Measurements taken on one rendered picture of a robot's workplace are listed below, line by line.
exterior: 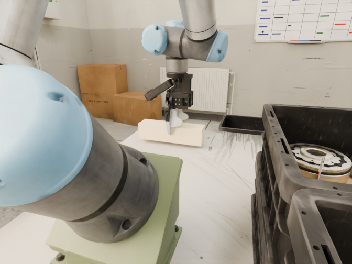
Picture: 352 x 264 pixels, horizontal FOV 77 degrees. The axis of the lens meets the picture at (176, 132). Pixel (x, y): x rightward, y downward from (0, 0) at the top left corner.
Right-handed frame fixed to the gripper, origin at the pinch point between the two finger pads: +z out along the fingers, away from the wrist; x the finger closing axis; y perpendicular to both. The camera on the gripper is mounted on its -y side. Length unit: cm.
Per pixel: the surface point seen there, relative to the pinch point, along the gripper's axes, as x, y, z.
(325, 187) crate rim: -54, 32, -17
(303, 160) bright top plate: -35, 35, -10
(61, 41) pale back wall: 191, -227, -37
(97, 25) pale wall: 253, -211, -62
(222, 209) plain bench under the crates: -31.2, 22.8, 5.9
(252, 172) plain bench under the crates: -12.6, 29.3, 5.8
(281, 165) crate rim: -51, 29, -17
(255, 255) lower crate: -43, 30, 4
